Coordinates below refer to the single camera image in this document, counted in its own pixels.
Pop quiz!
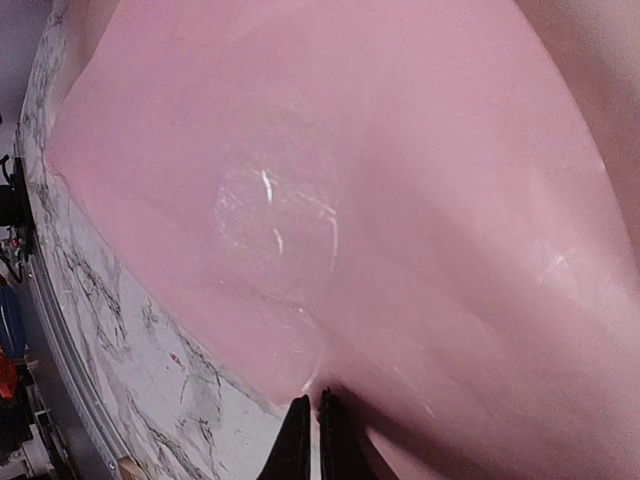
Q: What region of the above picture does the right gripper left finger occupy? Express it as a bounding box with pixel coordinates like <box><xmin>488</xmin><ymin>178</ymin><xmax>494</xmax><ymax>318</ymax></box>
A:
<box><xmin>261</xmin><ymin>395</ymin><xmax>311</xmax><ymax>480</ymax></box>

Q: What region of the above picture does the pink wrapping paper sheet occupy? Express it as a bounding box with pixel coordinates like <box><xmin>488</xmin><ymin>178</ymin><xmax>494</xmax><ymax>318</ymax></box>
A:
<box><xmin>46</xmin><ymin>1</ymin><xmax>639</xmax><ymax>479</ymax></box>

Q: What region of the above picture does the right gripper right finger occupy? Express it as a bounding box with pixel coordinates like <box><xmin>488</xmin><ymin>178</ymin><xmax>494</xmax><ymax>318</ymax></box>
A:
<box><xmin>318</xmin><ymin>389</ymin><xmax>376</xmax><ymax>480</ymax></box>

